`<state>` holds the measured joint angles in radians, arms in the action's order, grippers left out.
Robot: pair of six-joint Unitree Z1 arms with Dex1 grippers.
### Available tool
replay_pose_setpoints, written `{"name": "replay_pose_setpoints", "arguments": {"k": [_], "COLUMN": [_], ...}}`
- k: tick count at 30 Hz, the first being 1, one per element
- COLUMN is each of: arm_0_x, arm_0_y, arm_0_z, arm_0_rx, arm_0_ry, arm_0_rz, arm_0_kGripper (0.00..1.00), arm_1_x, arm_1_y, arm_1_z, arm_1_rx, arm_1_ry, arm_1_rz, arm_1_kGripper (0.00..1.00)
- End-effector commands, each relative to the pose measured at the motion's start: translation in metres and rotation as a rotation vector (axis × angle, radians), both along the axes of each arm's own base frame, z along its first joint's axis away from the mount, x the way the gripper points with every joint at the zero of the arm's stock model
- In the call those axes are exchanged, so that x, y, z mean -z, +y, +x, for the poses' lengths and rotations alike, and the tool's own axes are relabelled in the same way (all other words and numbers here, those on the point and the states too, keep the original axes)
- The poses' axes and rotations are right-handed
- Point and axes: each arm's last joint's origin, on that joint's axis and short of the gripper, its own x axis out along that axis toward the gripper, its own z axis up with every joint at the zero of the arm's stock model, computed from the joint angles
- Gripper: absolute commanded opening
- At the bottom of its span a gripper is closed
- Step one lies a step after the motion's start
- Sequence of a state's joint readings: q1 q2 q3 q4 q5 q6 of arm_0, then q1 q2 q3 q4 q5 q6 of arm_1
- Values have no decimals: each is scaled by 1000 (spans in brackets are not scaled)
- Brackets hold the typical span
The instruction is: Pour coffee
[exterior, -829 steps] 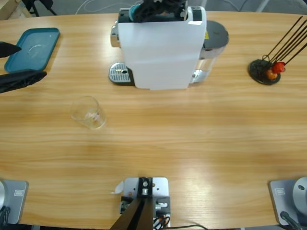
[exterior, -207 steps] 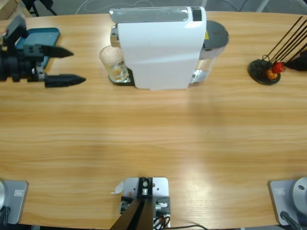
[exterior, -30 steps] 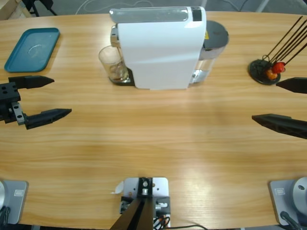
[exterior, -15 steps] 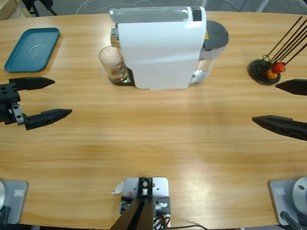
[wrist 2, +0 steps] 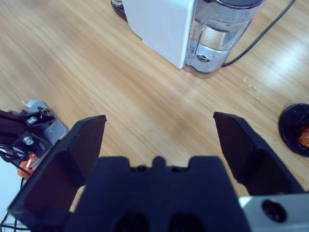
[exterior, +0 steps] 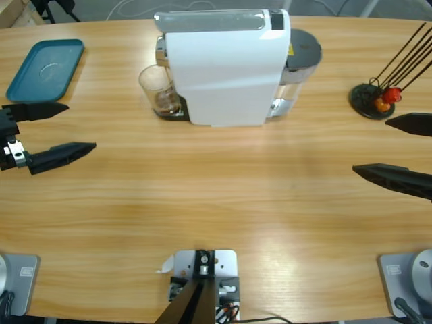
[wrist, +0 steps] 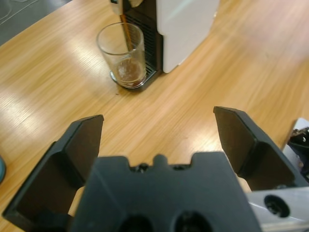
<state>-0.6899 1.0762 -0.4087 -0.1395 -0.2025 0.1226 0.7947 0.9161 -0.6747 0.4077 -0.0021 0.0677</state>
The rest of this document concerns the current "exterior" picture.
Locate black cable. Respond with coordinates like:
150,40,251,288
240,315,292,324
394,296,427,324
0,290,16,317

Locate orange and white wires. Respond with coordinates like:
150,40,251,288
215,302,240,322

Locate clear water tank dark lid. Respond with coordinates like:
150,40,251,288
269,28,323,119

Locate orange coffee capsule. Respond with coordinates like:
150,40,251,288
374,97,395,113

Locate black metal stand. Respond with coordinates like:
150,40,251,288
32,0,82,24

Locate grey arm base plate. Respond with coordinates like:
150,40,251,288
0,253,41,317
377,251,432,318

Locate grey coffee machine lever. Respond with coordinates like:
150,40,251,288
153,9,266,33

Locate white floor cable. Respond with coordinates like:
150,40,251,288
107,0,220,18

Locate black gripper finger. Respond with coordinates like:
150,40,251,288
352,163,432,203
385,112,432,138

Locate black camera post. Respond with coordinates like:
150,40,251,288
155,249,217,324

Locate teal plastic tray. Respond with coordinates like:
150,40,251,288
5,38,85,103

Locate black capsule holder with rods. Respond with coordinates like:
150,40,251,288
349,22,432,121

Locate red coffee capsule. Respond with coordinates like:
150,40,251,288
383,86,402,104

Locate white capsule coffee machine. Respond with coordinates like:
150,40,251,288
153,8,292,129

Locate clear drinking glass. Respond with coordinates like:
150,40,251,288
138,64,184,117

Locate metal grid drip tray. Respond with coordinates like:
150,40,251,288
153,96,190,122

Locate white paper tab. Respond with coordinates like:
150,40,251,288
155,254,175,274

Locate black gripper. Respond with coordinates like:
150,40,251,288
0,101,97,176

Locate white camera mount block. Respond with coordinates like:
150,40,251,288
168,248,241,321

